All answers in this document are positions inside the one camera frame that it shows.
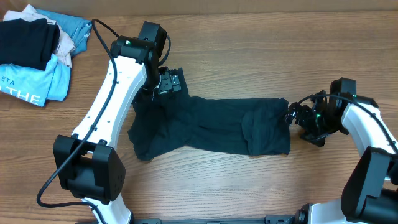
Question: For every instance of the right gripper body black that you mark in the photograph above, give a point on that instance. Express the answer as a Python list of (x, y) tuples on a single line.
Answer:
[(301, 115)]

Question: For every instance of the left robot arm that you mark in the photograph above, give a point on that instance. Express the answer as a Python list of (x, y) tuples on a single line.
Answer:
[(88, 165)]

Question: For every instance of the dark teal t-shirt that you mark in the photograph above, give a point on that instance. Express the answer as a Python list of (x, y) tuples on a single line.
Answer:
[(250, 126)]

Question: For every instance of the folded beige garment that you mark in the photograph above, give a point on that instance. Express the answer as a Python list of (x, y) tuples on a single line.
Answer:
[(65, 44)]

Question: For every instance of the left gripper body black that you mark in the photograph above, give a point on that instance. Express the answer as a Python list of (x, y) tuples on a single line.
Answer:
[(168, 83)]

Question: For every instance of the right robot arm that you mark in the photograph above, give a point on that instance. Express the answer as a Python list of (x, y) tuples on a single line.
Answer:
[(364, 198)]

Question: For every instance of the light blue printed t-shirt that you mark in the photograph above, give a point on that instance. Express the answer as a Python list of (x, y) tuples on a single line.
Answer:
[(36, 86)]

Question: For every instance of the folded black garment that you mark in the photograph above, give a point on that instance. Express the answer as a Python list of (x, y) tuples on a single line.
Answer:
[(28, 44)]

